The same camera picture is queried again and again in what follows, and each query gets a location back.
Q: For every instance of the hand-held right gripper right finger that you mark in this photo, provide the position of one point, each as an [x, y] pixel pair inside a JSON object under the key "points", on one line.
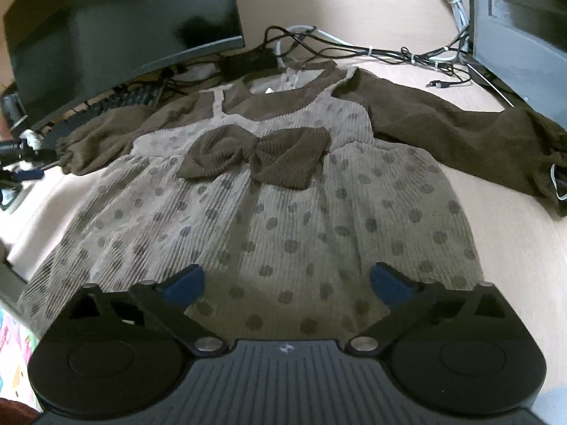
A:
{"points": [[390, 284]]}

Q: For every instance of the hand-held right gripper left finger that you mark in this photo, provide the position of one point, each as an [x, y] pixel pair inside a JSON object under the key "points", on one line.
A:
{"points": [[186, 282]]}

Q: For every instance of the polka dot dress brown sleeves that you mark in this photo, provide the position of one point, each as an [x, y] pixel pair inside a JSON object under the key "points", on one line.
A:
{"points": [[283, 212]]}

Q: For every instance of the colourful play mat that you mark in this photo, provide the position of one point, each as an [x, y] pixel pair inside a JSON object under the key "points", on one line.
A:
{"points": [[13, 349]]}

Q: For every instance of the black keyboard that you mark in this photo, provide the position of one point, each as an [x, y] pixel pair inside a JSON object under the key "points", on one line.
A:
{"points": [[124, 97]]}

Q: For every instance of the person's dark red clothing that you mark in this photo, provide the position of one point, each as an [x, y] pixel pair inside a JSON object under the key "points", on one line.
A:
{"points": [[13, 414]]}

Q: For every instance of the black power adapter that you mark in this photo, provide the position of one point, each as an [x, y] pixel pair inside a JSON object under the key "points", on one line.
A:
{"points": [[248, 59]]}

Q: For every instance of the black computer monitor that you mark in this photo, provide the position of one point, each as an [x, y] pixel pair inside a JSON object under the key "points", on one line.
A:
{"points": [[110, 31]]}

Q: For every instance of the glass sided computer case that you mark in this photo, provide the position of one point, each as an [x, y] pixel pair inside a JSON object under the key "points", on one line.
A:
{"points": [[509, 31]]}

